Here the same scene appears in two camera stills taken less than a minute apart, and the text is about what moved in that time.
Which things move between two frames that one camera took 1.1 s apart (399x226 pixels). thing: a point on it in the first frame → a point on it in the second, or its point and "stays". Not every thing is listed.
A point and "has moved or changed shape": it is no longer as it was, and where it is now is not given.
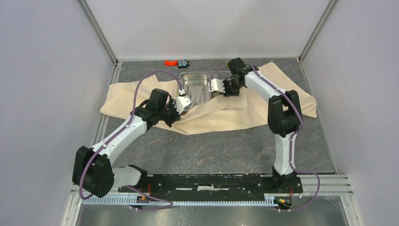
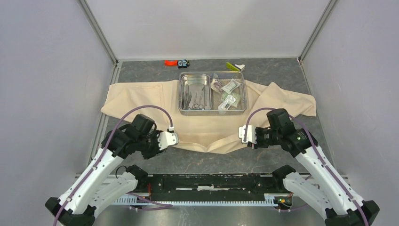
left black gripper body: [168, 113] → [148, 145]
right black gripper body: [231, 88] → [265, 137]
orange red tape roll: [171, 63] stays
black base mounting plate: [215, 183] stays
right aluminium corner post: [323, 18] stays
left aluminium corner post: [97, 30] stays
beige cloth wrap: [146, 100] has moved or changed shape
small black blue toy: [183, 63] stays
